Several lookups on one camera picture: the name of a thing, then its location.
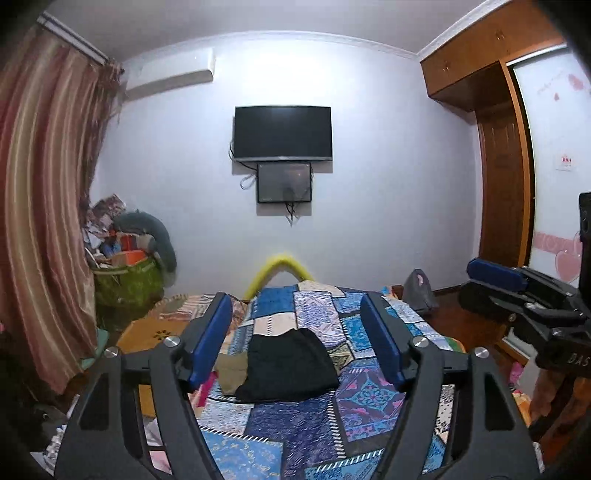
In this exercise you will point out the orange yellow plush blanket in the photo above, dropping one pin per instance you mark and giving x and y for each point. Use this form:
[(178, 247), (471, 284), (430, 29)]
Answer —
[(521, 406)]

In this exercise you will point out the green bag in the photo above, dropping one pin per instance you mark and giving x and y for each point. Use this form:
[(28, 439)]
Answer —
[(127, 288)]

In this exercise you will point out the wooden bed frame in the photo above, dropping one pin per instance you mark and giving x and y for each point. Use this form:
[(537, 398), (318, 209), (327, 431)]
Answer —
[(392, 291)]

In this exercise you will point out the blue patchwork bedsheet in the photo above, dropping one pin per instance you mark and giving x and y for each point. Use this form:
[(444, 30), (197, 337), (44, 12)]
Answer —
[(295, 429)]

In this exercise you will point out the striped red curtain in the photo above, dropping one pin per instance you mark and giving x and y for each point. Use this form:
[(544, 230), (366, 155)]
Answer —
[(41, 207)]

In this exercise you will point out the black wall television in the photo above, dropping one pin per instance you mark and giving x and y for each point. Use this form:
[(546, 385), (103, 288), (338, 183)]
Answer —
[(281, 134)]

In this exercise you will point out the person's right hand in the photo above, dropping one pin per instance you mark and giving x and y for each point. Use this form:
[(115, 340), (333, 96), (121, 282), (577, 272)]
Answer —
[(556, 392)]

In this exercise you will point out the pink object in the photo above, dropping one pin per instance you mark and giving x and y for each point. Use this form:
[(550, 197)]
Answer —
[(517, 376)]

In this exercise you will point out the yellow foam tube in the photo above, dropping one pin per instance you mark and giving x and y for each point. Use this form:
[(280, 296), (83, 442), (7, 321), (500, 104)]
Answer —
[(281, 264)]

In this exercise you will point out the grey bag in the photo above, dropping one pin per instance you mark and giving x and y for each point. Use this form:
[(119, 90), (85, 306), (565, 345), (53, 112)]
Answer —
[(420, 293)]

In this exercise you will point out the orange box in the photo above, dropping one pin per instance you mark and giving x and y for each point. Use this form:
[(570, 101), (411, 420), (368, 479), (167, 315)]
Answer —
[(134, 257)]

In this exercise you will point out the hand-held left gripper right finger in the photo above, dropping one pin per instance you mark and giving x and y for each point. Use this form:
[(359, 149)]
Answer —
[(381, 344)]

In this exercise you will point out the white air conditioner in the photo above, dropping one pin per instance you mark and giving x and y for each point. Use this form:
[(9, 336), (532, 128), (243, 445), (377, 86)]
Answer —
[(171, 74)]

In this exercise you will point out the tan floral mat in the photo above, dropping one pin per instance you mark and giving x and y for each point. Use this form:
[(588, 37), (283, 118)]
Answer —
[(147, 334)]

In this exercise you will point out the olive folded garment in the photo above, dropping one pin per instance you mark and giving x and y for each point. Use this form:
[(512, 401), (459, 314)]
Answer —
[(233, 371)]

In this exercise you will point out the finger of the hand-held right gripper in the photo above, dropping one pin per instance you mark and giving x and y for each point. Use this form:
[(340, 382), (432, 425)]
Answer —
[(496, 272), (489, 300)]

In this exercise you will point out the white curtain rail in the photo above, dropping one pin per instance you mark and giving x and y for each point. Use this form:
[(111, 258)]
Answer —
[(74, 36)]

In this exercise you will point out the black pants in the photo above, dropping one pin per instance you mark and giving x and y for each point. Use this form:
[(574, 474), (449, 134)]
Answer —
[(286, 364)]

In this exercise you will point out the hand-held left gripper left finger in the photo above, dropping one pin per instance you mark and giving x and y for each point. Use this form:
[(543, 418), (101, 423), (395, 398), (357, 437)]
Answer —
[(212, 344)]

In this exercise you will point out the small black wall monitor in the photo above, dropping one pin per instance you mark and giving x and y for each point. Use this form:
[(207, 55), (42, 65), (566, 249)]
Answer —
[(284, 182)]

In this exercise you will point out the grey long pillow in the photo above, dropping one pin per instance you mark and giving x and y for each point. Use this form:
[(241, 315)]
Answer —
[(159, 235)]

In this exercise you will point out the wooden wardrobe with white door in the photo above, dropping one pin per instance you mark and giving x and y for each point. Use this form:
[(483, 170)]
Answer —
[(549, 115)]

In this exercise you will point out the brown wooden door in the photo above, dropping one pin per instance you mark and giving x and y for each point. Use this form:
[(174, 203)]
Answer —
[(503, 198)]

